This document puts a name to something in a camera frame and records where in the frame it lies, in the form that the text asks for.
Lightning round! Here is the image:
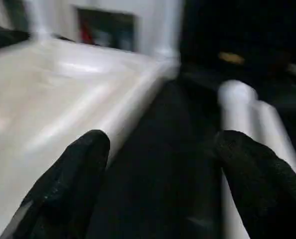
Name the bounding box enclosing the black work mat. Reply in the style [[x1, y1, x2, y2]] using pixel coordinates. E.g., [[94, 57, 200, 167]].
[[0, 23, 296, 239]]

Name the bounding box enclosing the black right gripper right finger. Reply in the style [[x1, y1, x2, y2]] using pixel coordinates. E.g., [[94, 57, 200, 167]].
[[213, 129, 296, 239]]

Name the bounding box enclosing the white plastic table top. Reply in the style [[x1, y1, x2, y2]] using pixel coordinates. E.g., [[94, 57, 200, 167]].
[[0, 38, 181, 239]]

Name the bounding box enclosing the black case with gold label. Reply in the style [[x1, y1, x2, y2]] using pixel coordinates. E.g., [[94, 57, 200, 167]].
[[180, 0, 296, 75]]

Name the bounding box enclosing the white glass-door cabinet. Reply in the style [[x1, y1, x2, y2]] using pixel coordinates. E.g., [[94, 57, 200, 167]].
[[0, 0, 184, 56]]

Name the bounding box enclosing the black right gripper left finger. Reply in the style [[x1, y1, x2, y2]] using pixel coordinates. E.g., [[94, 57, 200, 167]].
[[0, 128, 111, 239]]

